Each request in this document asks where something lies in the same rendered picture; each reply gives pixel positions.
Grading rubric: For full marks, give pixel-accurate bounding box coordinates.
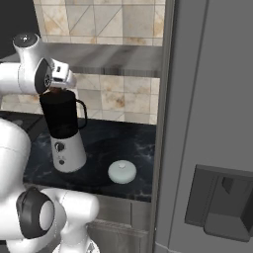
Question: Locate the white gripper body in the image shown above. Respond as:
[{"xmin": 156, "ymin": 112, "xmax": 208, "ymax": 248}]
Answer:
[{"xmin": 49, "ymin": 72, "xmax": 78, "ymax": 90}]

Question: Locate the brown pear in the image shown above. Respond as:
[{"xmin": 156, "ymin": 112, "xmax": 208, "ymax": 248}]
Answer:
[{"xmin": 48, "ymin": 86, "xmax": 69, "ymax": 94}]

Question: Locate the grey drawer front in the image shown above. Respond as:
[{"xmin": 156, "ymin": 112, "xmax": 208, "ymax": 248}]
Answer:
[{"xmin": 94, "ymin": 194, "xmax": 153, "ymax": 232}]

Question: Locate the black range hood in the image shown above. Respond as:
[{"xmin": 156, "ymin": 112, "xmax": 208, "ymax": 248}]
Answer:
[{"xmin": 0, "ymin": 0, "xmax": 42, "ymax": 57}]

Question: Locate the grey fridge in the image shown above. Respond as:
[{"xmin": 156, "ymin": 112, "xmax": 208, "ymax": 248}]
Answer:
[{"xmin": 147, "ymin": 0, "xmax": 253, "ymax": 253}]

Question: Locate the grey cupboard door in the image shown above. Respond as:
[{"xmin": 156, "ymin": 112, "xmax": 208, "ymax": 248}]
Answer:
[{"xmin": 86, "ymin": 219, "xmax": 150, "ymax": 253}]

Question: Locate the grey metal shelf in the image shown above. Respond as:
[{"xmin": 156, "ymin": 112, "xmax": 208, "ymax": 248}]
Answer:
[{"xmin": 0, "ymin": 42, "xmax": 164, "ymax": 79}]

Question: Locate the blender with white base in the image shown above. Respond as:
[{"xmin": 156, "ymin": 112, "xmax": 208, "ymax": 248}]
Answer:
[{"xmin": 39, "ymin": 89, "xmax": 89, "ymax": 174}]

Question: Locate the pale round blender lid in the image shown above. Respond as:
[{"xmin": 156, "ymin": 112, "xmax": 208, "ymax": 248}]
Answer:
[{"xmin": 108, "ymin": 159, "xmax": 137, "ymax": 185}]

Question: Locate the black hob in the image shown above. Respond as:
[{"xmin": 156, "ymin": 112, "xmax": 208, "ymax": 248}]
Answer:
[{"xmin": 0, "ymin": 111, "xmax": 46, "ymax": 139}]

